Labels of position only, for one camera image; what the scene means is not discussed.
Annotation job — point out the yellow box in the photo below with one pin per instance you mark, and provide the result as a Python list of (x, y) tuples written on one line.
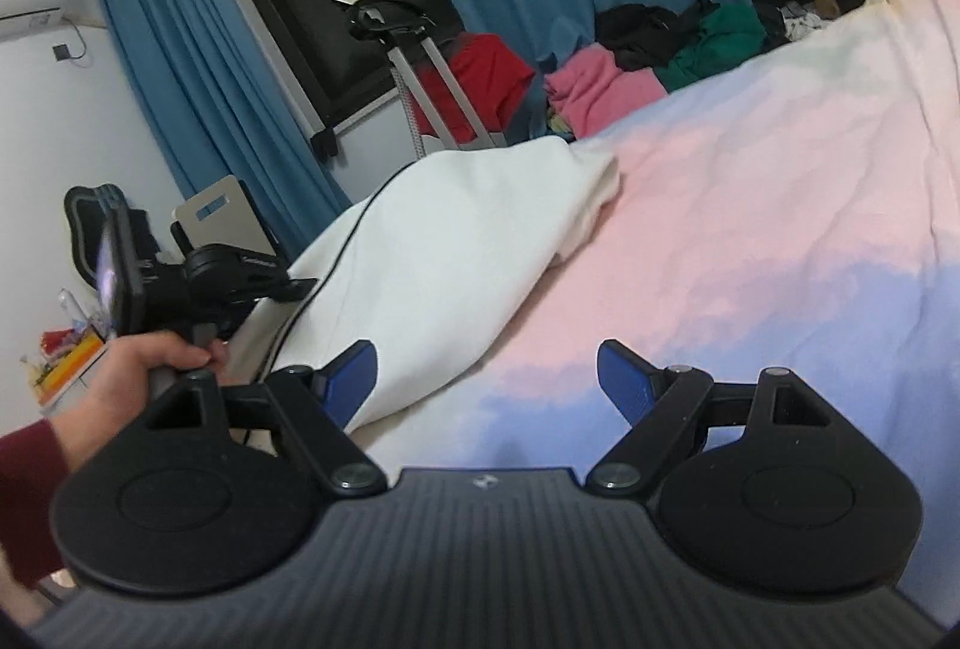
[(71, 360)]

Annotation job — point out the green garment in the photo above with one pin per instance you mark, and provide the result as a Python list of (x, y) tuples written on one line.
[(724, 38)]

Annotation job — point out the pastel pink blue blanket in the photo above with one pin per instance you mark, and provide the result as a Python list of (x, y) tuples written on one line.
[(750, 206)]

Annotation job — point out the black office chair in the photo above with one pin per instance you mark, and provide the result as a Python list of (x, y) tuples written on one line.
[(86, 210)]

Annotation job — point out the white garment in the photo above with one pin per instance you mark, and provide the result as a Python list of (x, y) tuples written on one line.
[(450, 244)]

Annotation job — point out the black window latch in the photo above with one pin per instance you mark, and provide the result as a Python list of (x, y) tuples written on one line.
[(325, 141)]

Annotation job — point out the metal garment steamer stand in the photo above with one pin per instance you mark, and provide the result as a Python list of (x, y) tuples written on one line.
[(409, 75)]

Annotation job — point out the clear plastic bottle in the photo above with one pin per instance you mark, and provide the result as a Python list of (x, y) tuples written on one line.
[(71, 308)]

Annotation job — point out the person's left hand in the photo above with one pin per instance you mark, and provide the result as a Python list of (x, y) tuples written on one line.
[(127, 386)]

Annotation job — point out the white black chair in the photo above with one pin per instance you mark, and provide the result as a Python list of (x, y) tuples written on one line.
[(221, 221)]

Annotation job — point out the red garment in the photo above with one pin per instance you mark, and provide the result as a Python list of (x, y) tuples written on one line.
[(487, 72)]

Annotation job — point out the person's left forearm maroon sleeve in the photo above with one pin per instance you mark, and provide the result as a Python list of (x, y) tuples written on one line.
[(26, 491)]

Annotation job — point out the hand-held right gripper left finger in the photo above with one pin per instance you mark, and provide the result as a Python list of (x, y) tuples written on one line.
[(351, 383)]

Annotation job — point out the white air conditioner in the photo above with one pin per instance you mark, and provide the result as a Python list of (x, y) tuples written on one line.
[(30, 12)]

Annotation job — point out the pink garment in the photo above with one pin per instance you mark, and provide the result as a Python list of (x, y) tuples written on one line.
[(592, 87)]

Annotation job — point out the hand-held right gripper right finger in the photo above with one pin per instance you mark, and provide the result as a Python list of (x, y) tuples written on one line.
[(622, 383)]

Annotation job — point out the black garment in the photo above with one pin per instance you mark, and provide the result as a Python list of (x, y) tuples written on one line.
[(637, 30)]

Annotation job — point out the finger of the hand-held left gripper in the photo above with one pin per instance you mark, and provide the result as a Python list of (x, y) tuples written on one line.
[(289, 289)]

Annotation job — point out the black white patterned cloth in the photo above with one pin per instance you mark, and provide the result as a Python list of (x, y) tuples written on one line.
[(801, 21)]

